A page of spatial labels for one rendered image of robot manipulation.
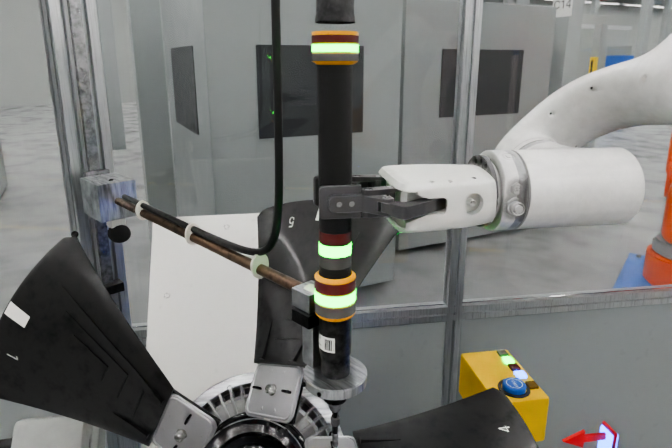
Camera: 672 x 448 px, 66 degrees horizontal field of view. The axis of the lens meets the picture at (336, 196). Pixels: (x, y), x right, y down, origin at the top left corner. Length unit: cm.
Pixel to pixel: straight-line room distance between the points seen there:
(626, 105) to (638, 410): 141
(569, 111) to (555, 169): 12
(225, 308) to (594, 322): 111
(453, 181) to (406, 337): 98
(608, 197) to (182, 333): 66
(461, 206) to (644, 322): 132
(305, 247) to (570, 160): 35
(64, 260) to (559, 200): 55
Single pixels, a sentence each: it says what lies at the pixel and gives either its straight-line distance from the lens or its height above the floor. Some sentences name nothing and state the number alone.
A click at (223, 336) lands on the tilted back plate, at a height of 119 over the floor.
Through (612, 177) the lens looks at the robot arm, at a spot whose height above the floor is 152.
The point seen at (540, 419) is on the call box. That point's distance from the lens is 104.
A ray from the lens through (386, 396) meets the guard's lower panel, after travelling 153.
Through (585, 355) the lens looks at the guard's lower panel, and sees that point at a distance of 172.
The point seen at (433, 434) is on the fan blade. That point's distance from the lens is 72.
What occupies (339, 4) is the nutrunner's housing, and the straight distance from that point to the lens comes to 48.
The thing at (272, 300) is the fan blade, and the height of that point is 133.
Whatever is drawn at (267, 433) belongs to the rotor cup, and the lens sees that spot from 60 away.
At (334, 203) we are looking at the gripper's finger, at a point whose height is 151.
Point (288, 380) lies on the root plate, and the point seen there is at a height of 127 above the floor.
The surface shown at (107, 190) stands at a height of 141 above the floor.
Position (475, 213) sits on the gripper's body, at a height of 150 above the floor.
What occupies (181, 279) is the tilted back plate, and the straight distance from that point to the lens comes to 93.
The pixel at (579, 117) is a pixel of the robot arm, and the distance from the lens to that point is 66.
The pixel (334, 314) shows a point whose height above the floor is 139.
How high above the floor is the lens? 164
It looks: 15 degrees down
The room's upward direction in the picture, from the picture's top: straight up
